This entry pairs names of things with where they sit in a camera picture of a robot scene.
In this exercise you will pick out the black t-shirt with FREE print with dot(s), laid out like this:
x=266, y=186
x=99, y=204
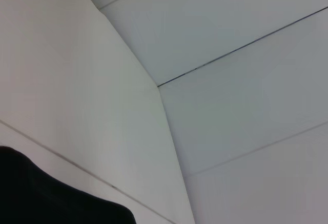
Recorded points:
x=51, y=195

